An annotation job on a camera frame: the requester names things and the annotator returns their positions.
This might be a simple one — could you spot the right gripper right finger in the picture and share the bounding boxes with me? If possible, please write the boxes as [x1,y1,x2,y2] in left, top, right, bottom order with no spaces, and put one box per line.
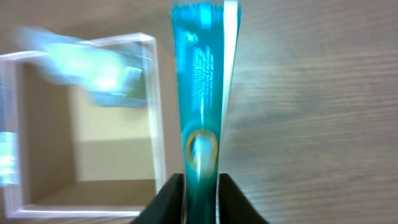
[218,173,269,224]

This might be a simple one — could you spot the clear soap pump bottle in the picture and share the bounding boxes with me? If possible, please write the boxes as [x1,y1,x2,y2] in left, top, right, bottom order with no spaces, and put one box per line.
[16,27,152,108]

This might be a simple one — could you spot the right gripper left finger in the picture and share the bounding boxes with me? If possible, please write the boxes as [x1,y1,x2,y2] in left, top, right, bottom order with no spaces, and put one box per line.
[131,173,184,224]

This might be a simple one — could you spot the teal toothpaste tube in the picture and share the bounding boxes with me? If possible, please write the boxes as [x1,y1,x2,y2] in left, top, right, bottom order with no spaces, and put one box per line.
[170,1,242,224]

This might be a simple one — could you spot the white cardboard box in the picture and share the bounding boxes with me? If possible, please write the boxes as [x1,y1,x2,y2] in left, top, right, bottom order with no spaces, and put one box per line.
[1,33,165,218]

